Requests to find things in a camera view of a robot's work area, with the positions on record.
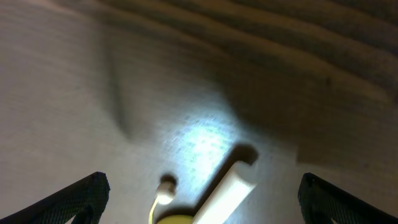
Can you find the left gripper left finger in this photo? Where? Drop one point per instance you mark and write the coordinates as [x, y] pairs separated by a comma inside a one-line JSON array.
[[81, 202]]

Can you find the white yellow pellet drum toy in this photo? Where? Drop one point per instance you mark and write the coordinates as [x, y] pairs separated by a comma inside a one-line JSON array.
[[231, 191]]

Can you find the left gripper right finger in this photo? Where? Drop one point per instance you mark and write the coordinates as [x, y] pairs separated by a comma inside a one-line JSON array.
[[323, 202]]

